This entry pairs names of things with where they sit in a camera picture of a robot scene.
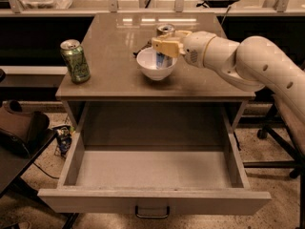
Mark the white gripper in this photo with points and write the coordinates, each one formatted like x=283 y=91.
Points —
x=194 y=47

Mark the silver blue redbull can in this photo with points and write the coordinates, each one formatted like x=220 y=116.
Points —
x=163 y=61

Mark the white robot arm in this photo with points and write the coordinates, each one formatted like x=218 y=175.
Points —
x=250 y=65

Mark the white bowl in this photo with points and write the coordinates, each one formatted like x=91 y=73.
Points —
x=146 y=60

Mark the green soda can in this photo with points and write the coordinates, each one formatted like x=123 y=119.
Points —
x=76 y=62

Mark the dark snack wrapper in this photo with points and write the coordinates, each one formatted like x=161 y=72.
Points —
x=148 y=45

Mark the grey cabinet with counter top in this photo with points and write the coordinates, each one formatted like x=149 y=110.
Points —
x=136 y=100

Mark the open grey drawer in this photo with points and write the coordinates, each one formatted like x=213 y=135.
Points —
x=203 y=181

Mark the black office chair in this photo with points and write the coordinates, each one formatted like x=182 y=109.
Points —
x=296 y=150

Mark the crumpled blue snack bag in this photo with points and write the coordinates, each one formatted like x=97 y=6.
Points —
x=63 y=138

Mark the dark side table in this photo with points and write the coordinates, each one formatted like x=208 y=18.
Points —
x=12 y=167

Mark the black drawer handle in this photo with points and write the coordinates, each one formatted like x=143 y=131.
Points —
x=152 y=213

